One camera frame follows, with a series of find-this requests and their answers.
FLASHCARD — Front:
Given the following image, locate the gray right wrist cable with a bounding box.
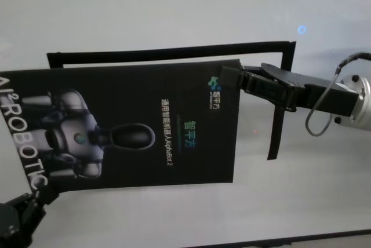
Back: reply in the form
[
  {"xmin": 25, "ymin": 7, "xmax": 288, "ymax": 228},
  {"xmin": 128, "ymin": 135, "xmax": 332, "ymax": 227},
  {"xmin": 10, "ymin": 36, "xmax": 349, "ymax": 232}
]
[{"xmin": 305, "ymin": 52, "xmax": 371, "ymax": 137}]

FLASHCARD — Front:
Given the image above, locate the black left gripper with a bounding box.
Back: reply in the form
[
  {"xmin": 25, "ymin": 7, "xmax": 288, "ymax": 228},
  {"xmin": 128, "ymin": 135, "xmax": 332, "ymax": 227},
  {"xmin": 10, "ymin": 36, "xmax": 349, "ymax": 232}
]
[{"xmin": 0, "ymin": 185, "xmax": 60, "ymax": 248}]

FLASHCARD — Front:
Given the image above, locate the black tape frame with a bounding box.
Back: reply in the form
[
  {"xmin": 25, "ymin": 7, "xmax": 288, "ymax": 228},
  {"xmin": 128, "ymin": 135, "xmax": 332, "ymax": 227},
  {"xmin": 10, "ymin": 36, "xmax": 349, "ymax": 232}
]
[{"xmin": 46, "ymin": 40, "xmax": 297, "ymax": 161}]

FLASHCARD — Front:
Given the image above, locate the black robot print poster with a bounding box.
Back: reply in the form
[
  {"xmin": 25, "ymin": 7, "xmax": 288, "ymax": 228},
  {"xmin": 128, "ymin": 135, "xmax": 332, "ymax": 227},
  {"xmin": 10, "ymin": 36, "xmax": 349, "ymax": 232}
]
[{"xmin": 0, "ymin": 59, "xmax": 242, "ymax": 199}]

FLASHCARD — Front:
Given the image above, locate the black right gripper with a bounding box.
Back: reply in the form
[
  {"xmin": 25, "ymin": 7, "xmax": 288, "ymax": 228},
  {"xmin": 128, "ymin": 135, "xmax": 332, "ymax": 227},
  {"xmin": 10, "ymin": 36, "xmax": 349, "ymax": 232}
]
[{"xmin": 219, "ymin": 63, "xmax": 357, "ymax": 117}]

